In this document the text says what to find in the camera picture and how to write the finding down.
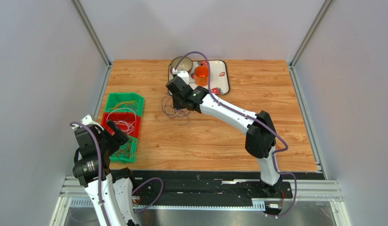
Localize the red thin cable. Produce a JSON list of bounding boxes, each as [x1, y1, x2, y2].
[[114, 139, 138, 159]]

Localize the blue thin cable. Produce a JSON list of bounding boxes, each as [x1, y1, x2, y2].
[[161, 92, 192, 126]]

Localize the yellow thin cable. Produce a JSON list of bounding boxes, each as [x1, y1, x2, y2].
[[107, 99, 140, 112]]

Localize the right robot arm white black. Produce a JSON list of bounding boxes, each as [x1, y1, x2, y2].
[[166, 76, 282, 193]]

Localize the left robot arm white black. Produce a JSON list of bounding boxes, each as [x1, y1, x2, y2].
[[70, 120, 138, 226]]

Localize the green bin near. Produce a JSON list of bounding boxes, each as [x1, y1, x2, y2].
[[110, 136, 138, 164]]

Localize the green bin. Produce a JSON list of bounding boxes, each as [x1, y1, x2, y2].
[[110, 136, 138, 164], [104, 92, 144, 117]]

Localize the red bin middle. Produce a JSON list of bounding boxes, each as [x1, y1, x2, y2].
[[100, 112, 141, 138]]

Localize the green bin far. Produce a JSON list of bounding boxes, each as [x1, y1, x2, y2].
[[104, 92, 144, 117]]

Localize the orange translucent cup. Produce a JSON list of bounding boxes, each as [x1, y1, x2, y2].
[[194, 65, 210, 87]]

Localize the beige ceramic bowl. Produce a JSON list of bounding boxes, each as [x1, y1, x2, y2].
[[169, 56, 193, 74]]

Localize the strawberry pattern white tray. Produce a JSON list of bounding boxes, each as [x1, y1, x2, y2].
[[167, 60, 230, 96]]

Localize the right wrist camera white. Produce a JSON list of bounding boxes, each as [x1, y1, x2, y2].
[[172, 68, 190, 84]]

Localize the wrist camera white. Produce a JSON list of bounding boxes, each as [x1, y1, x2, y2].
[[172, 68, 190, 84], [70, 114, 103, 129]]

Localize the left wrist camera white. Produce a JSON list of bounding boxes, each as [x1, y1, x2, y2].
[[70, 114, 103, 129]]

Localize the slotted white cable duct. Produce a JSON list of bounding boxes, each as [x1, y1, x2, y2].
[[69, 197, 266, 211]]

